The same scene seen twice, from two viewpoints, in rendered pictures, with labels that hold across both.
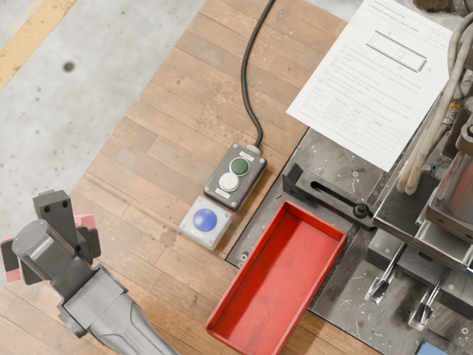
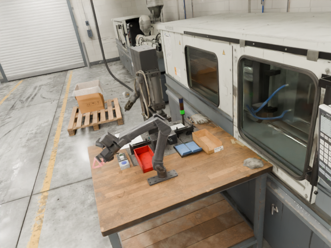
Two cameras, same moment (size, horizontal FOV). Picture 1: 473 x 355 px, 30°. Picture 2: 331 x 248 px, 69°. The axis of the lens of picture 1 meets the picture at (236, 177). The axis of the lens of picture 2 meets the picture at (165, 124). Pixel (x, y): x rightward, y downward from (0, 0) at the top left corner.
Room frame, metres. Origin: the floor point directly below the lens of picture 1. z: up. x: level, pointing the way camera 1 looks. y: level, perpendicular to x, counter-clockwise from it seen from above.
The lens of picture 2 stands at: (-0.60, 1.15, 1.92)
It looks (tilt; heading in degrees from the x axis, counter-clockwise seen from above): 26 degrees down; 301
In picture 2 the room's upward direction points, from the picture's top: 9 degrees counter-clockwise
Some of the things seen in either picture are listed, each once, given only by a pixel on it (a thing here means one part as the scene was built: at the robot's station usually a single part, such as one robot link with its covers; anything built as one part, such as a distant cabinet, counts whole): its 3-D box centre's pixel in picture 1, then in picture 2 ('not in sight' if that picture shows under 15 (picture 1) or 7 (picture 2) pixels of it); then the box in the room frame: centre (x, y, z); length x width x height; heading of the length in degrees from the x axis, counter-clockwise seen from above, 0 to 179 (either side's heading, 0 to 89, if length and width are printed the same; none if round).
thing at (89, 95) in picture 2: not in sight; (90, 96); (3.22, -2.32, 0.40); 0.67 x 0.60 x 0.50; 130
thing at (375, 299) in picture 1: (382, 282); not in sight; (0.28, -0.19, 0.98); 0.07 x 0.02 x 0.01; 138
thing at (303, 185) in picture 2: not in sight; (267, 117); (-0.46, -0.29, 1.21); 0.86 x 0.10 x 0.79; 135
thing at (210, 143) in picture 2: not in sight; (207, 140); (-0.04, -0.37, 0.93); 0.25 x 0.13 x 0.08; 138
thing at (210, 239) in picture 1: (206, 225); (124, 166); (0.45, 0.07, 0.90); 0.07 x 0.07 x 0.06; 48
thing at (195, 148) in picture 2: not in sight; (193, 145); (0.04, -0.28, 0.93); 0.15 x 0.07 x 0.03; 137
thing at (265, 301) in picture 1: (276, 283); (146, 158); (0.32, -0.03, 0.93); 0.25 x 0.12 x 0.06; 138
